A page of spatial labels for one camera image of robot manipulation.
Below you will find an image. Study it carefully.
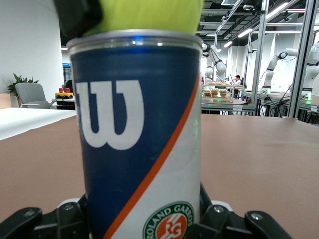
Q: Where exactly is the aluminium frame strut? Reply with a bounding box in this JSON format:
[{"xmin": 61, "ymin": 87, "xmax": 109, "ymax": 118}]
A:
[
  {"xmin": 245, "ymin": 0, "xmax": 270, "ymax": 117},
  {"xmin": 288, "ymin": 0, "xmax": 319, "ymax": 118}
]

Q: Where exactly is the yellow box with red buttons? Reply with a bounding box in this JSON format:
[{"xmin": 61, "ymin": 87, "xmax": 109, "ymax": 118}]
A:
[{"xmin": 55, "ymin": 87, "xmax": 75, "ymax": 106}]

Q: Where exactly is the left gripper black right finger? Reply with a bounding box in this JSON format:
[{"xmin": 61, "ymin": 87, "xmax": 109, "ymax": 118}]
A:
[{"xmin": 196, "ymin": 184, "xmax": 295, "ymax": 239}]

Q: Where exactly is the light wooden cabinet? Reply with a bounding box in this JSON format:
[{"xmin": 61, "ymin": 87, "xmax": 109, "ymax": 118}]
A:
[{"xmin": 0, "ymin": 93, "xmax": 12, "ymax": 110}]

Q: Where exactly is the green potted plant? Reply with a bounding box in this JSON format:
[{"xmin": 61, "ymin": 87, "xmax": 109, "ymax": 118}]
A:
[{"xmin": 6, "ymin": 73, "xmax": 40, "ymax": 100}]

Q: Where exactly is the yellow tennis ball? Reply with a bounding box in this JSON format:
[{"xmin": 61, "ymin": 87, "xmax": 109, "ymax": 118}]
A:
[{"xmin": 86, "ymin": 0, "xmax": 204, "ymax": 34}]

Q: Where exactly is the grey office chair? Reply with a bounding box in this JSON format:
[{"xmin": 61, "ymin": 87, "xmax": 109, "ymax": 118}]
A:
[{"xmin": 15, "ymin": 83, "xmax": 52, "ymax": 110}]

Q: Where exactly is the rack with bread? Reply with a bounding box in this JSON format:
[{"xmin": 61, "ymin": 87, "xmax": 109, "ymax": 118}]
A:
[{"xmin": 201, "ymin": 81, "xmax": 236, "ymax": 103}]

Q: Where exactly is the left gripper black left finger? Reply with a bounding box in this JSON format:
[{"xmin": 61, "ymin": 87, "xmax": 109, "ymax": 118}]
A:
[{"xmin": 0, "ymin": 194, "xmax": 90, "ymax": 239}]

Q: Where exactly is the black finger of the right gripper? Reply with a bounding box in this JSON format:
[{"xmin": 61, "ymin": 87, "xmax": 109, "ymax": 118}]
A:
[{"xmin": 53, "ymin": 0, "xmax": 104, "ymax": 38}]

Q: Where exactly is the blue white tennis ball can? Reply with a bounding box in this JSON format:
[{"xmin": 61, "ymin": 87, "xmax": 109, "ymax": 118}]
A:
[{"xmin": 66, "ymin": 29, "xmax": 204, "ymax": 239}]

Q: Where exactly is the seated person in white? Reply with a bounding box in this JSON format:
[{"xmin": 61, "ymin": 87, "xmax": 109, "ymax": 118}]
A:
[{"xmin": 233, "ymin": 74, "xmax": 244, "ymax": 88}]

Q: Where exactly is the white table sheet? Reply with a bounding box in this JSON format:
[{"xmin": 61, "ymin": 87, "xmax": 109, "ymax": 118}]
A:
[{"xmin": 0, "ymin": 107, "xmax": 77, "ymax": 141}]

